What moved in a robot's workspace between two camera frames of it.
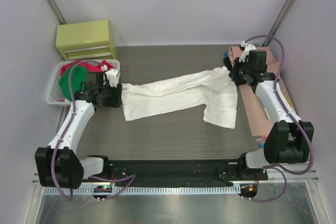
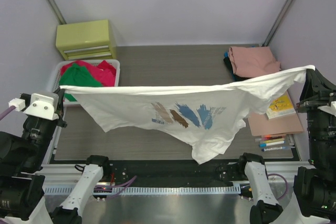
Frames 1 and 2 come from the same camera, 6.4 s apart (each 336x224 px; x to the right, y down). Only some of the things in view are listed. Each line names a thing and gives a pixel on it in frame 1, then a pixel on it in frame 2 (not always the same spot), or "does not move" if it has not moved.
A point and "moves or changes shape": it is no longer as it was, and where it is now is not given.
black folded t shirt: [229, 66] does not move
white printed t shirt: [215, 90] moves or changes shape
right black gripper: [234, 72] to [315, 103]
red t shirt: [90, 66] does not move
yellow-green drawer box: [86, 40] does not move
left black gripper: [116, 95] to [60, 109]
